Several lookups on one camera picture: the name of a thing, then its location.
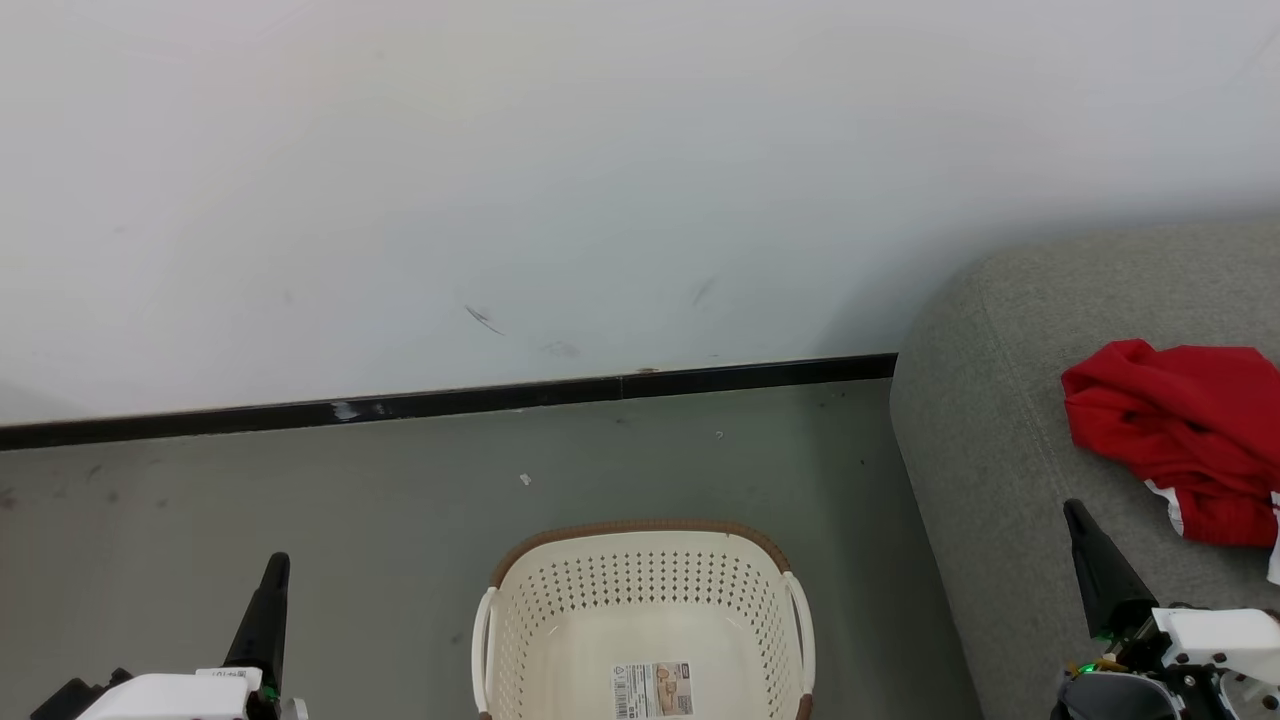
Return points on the black baseboard strip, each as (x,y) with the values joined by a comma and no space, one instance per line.
(450,400)

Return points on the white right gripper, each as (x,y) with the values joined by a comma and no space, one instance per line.
(1228,645)

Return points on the red shorts with white band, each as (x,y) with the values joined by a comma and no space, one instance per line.
(1225,520)

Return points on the cream perforated laundry basket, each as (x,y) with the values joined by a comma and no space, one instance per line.
(640,600)

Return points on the paper label sticker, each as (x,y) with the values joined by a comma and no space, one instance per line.
(652,690)

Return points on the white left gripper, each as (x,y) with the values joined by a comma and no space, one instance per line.
(168,699)

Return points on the red jersey with white lettering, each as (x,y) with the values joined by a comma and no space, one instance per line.
(1170,410)

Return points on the grey fabric sofa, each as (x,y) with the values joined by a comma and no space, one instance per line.
(1000,450)

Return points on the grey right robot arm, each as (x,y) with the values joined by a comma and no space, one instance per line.
(1115,702)

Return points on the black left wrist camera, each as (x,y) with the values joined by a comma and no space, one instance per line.
(62,703)

